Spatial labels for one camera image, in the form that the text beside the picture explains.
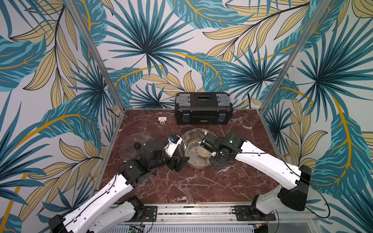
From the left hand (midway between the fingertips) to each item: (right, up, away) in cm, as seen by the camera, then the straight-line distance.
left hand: (181, 154), depth 69 cm
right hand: (+18, -4, +3) cm, 19 cm away
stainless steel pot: (+4, +1, +23) cm, 23 cm away
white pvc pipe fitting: (-16, +18, +40) cm, 47 cm away
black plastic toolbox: (+14, +25, +29) cm, 41 cm away
